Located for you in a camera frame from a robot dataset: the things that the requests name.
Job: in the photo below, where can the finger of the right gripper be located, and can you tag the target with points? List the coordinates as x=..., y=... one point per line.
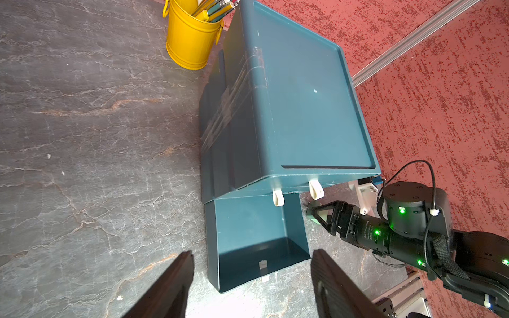
x=325, y=215

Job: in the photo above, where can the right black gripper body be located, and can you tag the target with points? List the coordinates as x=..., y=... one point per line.
x=363, y=231

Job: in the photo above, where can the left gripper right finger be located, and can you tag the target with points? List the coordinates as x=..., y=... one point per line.
x=336, y=295

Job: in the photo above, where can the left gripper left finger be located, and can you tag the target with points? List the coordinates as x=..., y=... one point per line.
x=168, y=296

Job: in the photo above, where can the teal three-drawer cabinet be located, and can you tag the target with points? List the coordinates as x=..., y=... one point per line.
x=305, y=131

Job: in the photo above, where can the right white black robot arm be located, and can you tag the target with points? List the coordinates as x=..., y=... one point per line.
x=418, y=232

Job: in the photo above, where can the clear tape on cabinet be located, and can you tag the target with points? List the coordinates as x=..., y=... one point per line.
x=251, y=76

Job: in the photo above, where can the yellow pen bucket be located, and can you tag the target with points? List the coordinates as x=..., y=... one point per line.
x=189, y=40

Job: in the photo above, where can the pens in bucket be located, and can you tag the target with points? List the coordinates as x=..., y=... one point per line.
x=212, y=11

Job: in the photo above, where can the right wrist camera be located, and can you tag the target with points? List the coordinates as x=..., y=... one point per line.
x=367, y=191

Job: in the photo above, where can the right aluminium corner post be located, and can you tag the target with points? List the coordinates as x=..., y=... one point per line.
x=425, y=30

